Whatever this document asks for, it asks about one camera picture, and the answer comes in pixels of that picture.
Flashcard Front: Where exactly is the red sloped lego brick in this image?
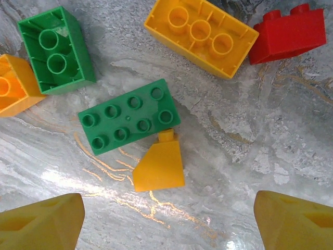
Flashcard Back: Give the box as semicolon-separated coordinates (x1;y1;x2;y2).
249;3;327;66

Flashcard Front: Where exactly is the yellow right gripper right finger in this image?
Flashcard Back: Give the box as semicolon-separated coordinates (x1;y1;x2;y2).
253;190;333;250

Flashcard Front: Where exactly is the yellow sloped lego brick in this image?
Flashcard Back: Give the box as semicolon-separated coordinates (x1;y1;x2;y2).
132;128;186;193

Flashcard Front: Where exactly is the green eight-stud lego brick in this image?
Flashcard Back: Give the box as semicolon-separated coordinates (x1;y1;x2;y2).
78;78;182;156

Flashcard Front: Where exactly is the large yellow lego brick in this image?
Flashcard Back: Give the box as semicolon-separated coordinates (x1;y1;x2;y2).
144;0;260;80

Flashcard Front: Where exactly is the small orange lego brick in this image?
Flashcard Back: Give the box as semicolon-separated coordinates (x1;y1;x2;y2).
0;53;47;118

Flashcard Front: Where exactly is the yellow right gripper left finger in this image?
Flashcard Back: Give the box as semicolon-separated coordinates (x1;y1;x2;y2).
0;193;86;250

